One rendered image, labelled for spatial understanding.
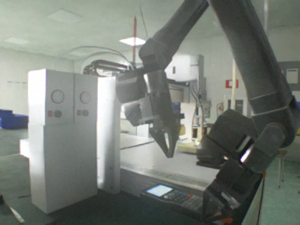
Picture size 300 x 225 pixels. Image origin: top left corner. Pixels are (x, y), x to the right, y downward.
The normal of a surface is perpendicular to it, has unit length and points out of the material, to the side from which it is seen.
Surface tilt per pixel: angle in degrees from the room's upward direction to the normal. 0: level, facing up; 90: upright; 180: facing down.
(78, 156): 90
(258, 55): 108
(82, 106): 90
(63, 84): 90
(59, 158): 90
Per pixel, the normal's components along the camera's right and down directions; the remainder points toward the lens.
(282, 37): -0.59, 0.03
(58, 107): 0.80, 0.05
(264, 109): -0.71, 0.36
